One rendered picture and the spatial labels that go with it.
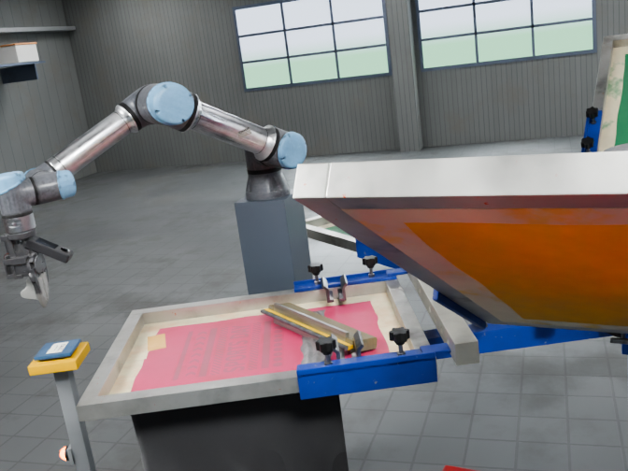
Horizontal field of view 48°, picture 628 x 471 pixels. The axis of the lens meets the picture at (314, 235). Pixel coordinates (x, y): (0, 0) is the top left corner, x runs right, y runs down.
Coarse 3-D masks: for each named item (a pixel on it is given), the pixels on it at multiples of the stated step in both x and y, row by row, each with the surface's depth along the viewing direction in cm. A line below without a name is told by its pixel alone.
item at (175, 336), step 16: (352, 304) 202; (368, 304) 200; (240, 320) 201; (256, 320) 199; (272, 320) 198; (336, 320) 192; (352, 320) 190; (368, 320) 189; (176, 336) 195; (288, 336) 185; (160, 352) 185; (176, 352) 184
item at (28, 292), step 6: (30, 282) 186; (42, 282) 188; (30, 288) 187; (42, 288) 188; (24, 294) 187; (30, 294) 188; (36, 294) 187; (42, 294) 187; (42, 300) 188; (42, 306) 190
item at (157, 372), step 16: (288, 352) 175; (368, 352) 169; (384, 352) 168; (144, 368) 177; (160, 368) 176; (272, 368) 168; (288, 368) 166; (144, 384) 168; (160, 384) 167; (176, 384) 166
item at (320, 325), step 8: (280, 304) 193; (280, 312) 192; (288, 312) 189; (296, 312) 185; (296, 320) 185; (304, 320) 183; (312, 320) 179; (288, 328) 189; (320, 328) 177; (328, 328) 174; (336, 328) 171; (312, 336) 180; (336, 336) 171; (344, 336) 169; (344, 352) 169
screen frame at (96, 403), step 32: (352, 288) 207; (384, 288) 207; (128, 320) 202; (160, 320) 207; (416, 320) 176; (128, 352) 186; (96, 384) 163; (192, 384) 157; (224, 384) 155; (256, 384) 154; (288, 384) 154; (96, 416) 154
